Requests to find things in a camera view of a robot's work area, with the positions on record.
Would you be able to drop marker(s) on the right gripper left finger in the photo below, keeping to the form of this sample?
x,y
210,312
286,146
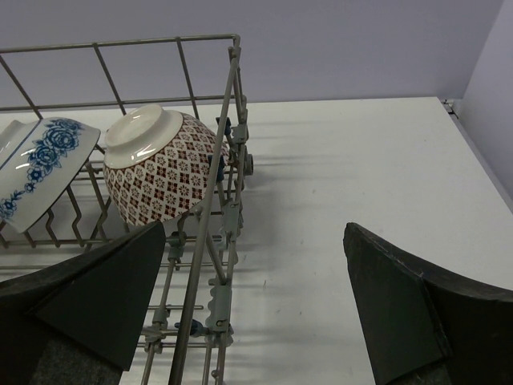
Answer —
x,y
79,321

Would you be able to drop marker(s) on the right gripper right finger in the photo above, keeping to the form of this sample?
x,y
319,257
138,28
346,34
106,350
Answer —
x,y
424,324

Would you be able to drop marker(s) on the blue floral bowl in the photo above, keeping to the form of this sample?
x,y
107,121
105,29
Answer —
x,y
38,161

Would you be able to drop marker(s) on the grey patterned bowl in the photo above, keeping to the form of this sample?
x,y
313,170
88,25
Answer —
x,y
156,164

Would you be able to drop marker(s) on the grey wire dish rack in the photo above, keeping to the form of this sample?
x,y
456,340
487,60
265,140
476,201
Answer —
x,y
203,237

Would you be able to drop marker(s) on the aluminium table rail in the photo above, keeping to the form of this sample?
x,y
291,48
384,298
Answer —
x,y
449,107

